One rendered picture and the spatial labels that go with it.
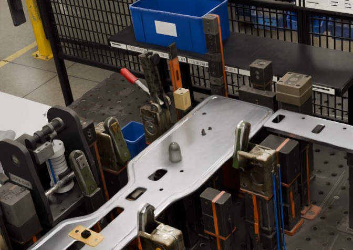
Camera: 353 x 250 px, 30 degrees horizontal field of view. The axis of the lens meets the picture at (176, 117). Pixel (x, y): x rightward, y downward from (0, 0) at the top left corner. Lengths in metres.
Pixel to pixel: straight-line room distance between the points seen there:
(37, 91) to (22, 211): 2.91
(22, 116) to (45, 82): 2.32
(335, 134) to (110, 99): 1.18
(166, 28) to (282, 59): 0.41
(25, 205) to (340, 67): 1.00
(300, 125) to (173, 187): 0.40
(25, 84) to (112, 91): 1.91
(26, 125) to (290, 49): 0.89
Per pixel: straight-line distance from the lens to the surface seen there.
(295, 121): 1.81
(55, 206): 1.71
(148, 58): 1.77
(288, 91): 1.88
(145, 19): 2.25
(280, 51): 2.12
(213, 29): 1.99
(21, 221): 1.60
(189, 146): 1.75
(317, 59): 2.06
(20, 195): 1.58
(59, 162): 1.68
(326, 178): 2.10
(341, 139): 1.74
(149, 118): 1.86
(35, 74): 4.68
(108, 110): 2.60
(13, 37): 5.41
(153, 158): 1.73
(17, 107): 2.26
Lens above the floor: 1.97
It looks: 31 degrees down
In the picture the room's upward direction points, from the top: 9 degrees counter-clockwise
